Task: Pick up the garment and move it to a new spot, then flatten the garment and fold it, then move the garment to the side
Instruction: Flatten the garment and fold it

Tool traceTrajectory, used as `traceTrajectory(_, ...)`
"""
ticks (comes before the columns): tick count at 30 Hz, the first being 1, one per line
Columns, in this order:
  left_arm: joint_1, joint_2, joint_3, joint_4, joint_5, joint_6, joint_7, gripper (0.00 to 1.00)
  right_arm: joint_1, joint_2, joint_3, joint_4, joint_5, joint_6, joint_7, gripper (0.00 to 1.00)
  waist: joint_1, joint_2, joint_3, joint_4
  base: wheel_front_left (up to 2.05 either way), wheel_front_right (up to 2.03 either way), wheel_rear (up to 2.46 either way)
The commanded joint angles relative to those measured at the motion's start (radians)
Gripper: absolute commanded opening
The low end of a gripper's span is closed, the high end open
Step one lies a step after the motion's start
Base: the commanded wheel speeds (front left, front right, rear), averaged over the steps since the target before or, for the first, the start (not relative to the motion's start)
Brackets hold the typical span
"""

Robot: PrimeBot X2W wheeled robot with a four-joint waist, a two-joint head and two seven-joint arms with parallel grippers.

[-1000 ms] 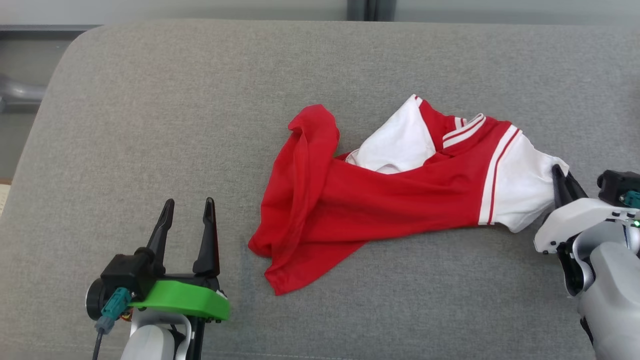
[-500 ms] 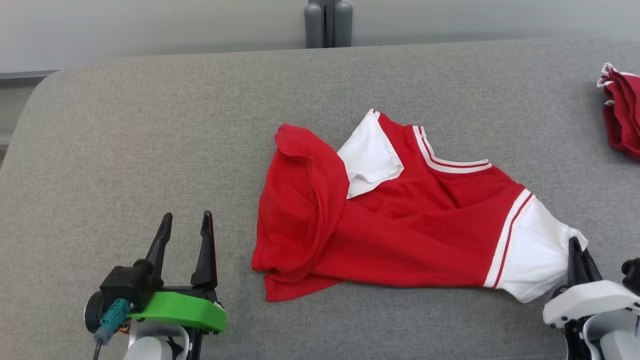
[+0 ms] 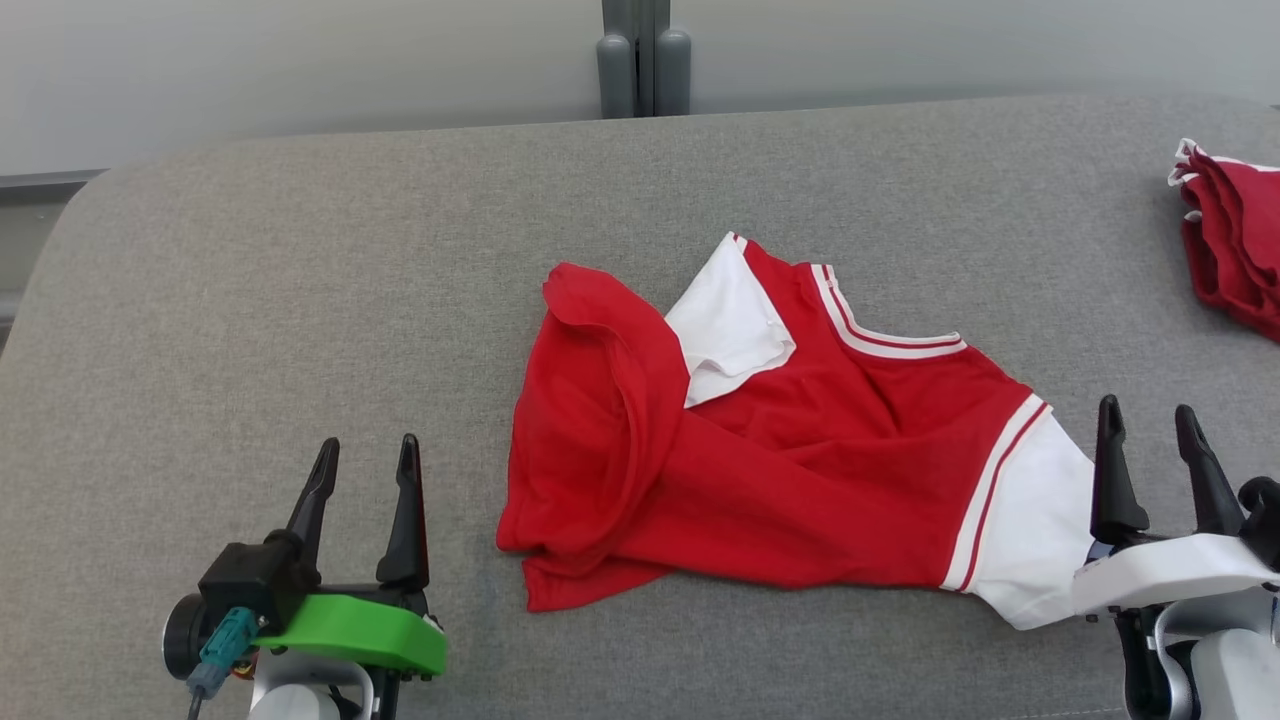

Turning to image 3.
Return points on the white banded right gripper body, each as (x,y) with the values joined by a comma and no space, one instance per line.
(1170,575)

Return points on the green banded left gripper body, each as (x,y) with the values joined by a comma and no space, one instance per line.
(360,630)

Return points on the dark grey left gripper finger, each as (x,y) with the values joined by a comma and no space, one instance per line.
(408,540)
(312,500)

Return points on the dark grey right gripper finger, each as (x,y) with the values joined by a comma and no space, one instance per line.
(1210,490)
(1112,490)

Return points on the red white basketball jersey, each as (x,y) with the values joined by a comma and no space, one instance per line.
(800,480)
(1240,240)

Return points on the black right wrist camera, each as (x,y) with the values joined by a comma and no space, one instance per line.
(1262,520)

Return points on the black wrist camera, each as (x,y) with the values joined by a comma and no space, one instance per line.
(1262,520)
(250,585)

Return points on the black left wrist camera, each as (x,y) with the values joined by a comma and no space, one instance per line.
(250,585)

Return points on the grey wall base strip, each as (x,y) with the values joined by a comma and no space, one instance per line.
(50,180)

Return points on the grey rounded post foot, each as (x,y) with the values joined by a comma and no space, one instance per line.
(673,75)
(615,80)

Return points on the grey aluminium partition post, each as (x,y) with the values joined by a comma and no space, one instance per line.
(620,15)

